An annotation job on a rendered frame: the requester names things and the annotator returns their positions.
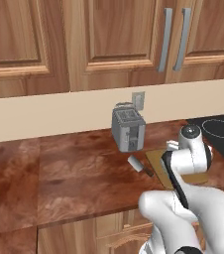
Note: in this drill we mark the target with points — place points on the wooden wall cupboard door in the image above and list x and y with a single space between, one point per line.
213 36
117 43
18 46

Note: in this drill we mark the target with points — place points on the grey toaster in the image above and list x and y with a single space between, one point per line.
128 130

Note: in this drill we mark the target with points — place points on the wooden cutting board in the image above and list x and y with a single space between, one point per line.
157 160

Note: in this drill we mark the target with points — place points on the black hob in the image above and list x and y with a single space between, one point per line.
221 135

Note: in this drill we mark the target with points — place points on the wooden base cupboard door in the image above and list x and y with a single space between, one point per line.
127 238

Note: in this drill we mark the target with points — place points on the grey wall socket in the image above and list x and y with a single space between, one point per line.
138 99

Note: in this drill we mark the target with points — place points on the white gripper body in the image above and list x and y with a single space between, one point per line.
172 145

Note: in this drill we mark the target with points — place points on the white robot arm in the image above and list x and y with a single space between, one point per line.
196 211

